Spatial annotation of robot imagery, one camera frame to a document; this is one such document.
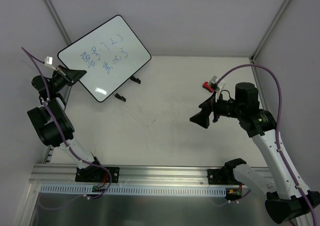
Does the red and black eraser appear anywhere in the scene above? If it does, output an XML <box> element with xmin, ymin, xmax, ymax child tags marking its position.
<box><xmin>202</xmin><ymin>81</ymin><xmax>214</xmax><ymax>93</ymax></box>

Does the white whiteboard with black rim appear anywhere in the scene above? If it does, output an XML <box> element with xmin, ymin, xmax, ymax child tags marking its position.
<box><xmin>57</xmin><ymin>15</ymin><xmax>152</xmax><ymax>103</ymax></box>

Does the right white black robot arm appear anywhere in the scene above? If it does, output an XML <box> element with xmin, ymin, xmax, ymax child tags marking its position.
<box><xmin>189</xmin><ymin>82</ymin><xmax>320</xmax><ymax>224</ymax></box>

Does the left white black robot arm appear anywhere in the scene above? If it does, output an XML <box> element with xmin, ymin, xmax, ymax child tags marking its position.
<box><xmin>27</xmin><ymin>65</ymin><xmax>106</xmax><ymax>182</ymax></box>

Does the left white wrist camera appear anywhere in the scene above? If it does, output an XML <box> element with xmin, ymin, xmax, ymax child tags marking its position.
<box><xmin>43</xmin><ymin>56</ymin><xmax>58</xmax><ymax>71</ymax></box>

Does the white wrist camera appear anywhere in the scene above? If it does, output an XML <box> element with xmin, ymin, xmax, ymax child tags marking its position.
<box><xmin>208</xmin><ymin>76</ymin><xmax>226</xmax><ymax>102</ymax></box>
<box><xmin>43</xmin><ymin>56</ymin><xmax>58</xmax><ymax>71</ymax></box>

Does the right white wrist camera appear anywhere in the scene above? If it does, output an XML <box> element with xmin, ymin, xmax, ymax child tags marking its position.
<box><xmin>208</xmin><ymin>76</ymin><xmax>226</xmax><ymax>102</ymax></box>

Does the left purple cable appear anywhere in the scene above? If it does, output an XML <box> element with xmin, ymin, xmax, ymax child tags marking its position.
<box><xmin>21</xmin><ymin>46</ymin><xmax>113</xmax><ymax>209</ymax></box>

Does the purple cable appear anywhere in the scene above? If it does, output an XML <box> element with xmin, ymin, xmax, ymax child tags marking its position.
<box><xmin>21</xmin><ymin>46</ymin><xmax>113</xmax><ymax>209</ymax></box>
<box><xmin>216</xmin><ymin>64</ymin><xmax>318</xmax><ymax>226</ymax></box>

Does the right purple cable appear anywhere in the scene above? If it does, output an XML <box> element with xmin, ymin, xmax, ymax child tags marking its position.
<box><xmin>216</xmin><ymin>64</ymin><xmax>318</xmax><ymax>226</ymax></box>

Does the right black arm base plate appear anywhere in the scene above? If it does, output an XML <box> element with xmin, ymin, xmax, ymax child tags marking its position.
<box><xmin>207</xmin><ymin>168</ymin><xmax>241</xmax><ymax>186</ymax></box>

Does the left aluminium frame post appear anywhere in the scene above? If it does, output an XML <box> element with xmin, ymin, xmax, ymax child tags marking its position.
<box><xmin>43</xmin><ymin>0</ymin><xmax>72</xmax><ymax>46</ymax></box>

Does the aluminium frame post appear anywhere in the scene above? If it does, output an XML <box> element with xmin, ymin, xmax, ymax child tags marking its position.
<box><xmin>43</xmin><ymin>0</ymin><xmax>72</xmax><ymax>46</ymax></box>
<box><xmin>249</xmin><ymin>0</ymin><xmax>293</xmax><ymax>63</ymax></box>

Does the aluminium mounting rail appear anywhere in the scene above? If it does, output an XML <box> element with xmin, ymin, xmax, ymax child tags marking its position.
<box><xmin>29</xmin><ymin>163</ymin><xmax>220</xmax><ymax>187</ymax></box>

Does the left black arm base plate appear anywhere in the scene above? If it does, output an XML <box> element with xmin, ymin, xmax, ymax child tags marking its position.
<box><xmin>75</xmin><ymin>165</ymin><xmax>120</xmax><ymax>183</ymax></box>

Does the white slotted cable duct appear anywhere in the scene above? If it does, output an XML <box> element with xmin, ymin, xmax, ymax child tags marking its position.
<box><xmin>39</xmin><ymin>184</ymin><xmax>227</xmax><ymax>198</ymax></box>

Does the right aluminium frame post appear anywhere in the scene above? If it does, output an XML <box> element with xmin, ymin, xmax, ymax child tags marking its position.
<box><xmin>249</xmin><ymin>0</ymin><xmax>293</xmax><ymax>63</ymax></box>

